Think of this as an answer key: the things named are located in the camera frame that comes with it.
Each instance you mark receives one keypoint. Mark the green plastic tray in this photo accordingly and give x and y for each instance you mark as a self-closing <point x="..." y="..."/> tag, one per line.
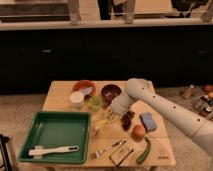
<point x="57" y="129"/>

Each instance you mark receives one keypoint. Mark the green cup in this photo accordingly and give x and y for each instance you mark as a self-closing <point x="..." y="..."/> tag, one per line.
<point x="95" y="103"/>

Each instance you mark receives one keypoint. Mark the white cup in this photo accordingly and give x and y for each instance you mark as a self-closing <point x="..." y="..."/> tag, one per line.
<point x="77" y="98"/>

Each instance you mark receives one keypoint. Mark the orange peach fruit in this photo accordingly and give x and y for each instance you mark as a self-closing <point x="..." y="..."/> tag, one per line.
<point x="138" y="132"/>

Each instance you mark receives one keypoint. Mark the bunch of dark grapes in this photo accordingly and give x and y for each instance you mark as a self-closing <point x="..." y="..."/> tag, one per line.
<point x="126" y="120"/>

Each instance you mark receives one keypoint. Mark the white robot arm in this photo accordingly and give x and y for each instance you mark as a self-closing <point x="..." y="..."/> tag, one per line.
<point x="197" y="128"/>

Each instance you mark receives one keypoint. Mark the white spatula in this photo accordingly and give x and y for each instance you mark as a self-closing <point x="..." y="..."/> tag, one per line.
<point x="42" y="151"/>

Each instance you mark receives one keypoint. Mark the green cucumber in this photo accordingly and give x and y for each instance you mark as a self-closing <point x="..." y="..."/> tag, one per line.
<point x="146" y="152"/>

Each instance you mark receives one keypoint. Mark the silver fork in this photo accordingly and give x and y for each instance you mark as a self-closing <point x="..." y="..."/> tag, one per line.
<point x="97" y="154"/>

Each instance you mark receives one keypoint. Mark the brown rectangular box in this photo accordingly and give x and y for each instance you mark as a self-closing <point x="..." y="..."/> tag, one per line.
<point x="121" y="153"/>

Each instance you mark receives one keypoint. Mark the blue sponge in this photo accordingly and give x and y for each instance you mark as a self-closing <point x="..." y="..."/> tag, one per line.
<point x="148" y="122"/>

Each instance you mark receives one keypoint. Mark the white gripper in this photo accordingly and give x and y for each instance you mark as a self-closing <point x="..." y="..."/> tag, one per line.
<point x="119" y="106"/>

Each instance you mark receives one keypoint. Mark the dark brown bowl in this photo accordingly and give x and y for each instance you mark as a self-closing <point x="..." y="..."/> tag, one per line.
<point x="109" y="92"/>

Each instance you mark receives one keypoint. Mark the yellow banana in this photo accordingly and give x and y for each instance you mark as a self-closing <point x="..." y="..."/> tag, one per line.
<point x="98" y="125"/>

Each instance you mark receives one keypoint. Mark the orange bowl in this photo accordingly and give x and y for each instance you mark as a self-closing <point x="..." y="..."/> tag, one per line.
<point x="86" y="86"/>

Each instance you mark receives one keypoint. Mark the wooden table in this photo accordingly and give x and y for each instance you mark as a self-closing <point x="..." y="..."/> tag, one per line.
<point x="161" y="153"/>

